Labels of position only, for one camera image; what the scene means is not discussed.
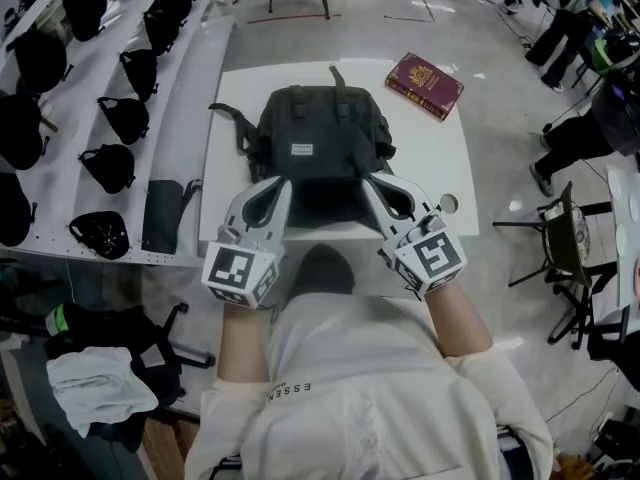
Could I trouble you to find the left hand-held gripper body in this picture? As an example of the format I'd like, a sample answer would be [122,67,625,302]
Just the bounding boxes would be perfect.
[201,223,287,310]

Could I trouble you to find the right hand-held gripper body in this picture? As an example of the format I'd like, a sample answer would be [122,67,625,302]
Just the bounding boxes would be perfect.
[380,212,469,300]

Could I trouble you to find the black backpack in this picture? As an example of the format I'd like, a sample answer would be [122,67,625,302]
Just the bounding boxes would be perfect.
[208,65,397,229]

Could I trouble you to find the person's left forearm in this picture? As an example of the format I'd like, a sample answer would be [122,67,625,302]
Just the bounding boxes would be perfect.
[218,303,277,385]

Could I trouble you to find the person's right forearm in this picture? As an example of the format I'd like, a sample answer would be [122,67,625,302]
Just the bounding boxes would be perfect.
[424,280,494,360]

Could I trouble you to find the white table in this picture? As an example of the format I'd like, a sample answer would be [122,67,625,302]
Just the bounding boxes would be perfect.
[198,59,481,243]

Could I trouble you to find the person's black trousers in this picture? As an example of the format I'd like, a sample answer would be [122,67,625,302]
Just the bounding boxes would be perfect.
[287,243,357,315]

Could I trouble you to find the white metal shelving rack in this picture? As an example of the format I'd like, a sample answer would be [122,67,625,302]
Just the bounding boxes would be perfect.
[0,0,237,270]

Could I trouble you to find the dark red ornate book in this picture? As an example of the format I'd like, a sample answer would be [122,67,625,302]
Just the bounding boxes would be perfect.
[384,51,465,123]

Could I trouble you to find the black office chair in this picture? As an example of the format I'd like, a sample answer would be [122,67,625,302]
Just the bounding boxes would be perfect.
[43,301,217,455]

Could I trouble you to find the rows of black caps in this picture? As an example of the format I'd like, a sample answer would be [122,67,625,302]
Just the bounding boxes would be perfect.
[0,0,197,262]

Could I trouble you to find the black chair with patterned cushion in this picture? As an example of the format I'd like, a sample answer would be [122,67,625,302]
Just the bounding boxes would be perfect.
[492,181,619,290]

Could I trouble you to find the person's cream shirt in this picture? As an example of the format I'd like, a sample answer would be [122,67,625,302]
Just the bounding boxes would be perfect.
[184,293,554,480]

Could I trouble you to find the black swivel chair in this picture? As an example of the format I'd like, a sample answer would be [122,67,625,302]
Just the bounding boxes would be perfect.
[547,267,634,352]

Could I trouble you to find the light grey garment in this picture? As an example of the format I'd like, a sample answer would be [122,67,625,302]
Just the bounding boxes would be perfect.
[45,346,161,440]

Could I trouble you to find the green white plastic bag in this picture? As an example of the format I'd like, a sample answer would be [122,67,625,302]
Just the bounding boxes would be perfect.
[45,303,69,335]

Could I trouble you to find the white narrow desk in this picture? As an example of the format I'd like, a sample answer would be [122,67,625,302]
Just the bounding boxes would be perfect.
[605,163,640,310]

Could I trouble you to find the black bag with strap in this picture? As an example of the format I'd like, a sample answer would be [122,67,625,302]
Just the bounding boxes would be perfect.
[141,178,204,256]

